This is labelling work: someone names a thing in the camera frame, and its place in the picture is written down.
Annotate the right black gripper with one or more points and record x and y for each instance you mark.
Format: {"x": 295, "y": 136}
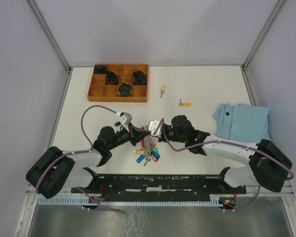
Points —
{"x": 166, "y": 126}

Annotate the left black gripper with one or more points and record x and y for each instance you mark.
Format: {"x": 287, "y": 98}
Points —
{"x": 133, "y": 135}

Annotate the yellow key tag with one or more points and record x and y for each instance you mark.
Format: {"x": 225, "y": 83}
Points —
{"x": 140, "y": 152}

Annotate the red key tag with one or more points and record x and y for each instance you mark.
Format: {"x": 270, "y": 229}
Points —
{"x": 154, "y": 159}

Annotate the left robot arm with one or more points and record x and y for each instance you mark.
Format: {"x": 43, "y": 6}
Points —
{"x": 57, "y": 170}

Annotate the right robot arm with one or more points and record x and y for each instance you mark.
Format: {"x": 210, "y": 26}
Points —
{"x": 263, "y": 163}

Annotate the yellow tag key right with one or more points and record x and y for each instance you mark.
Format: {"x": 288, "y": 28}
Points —
{"x": 184, "y": 104}

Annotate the yellow tag key upper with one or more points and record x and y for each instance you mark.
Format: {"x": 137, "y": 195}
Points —
{"x": 162, "y": 90}

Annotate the wooden compartment tray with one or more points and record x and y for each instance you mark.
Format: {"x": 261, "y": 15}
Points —
{"x": 119, "y": 83}

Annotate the light blue cloth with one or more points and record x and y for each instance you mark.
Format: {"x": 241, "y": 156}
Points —
{"x": 242, "y": 123}

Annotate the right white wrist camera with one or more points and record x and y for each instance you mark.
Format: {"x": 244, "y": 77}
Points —
{"x": 155, "y": 127}

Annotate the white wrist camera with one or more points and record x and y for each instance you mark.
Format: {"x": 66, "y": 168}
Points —
{"x": 124, "y": 119}
{"x": 155, "y": 127}

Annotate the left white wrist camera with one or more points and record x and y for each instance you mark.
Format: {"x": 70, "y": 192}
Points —
{"x": 124, "y": 119}

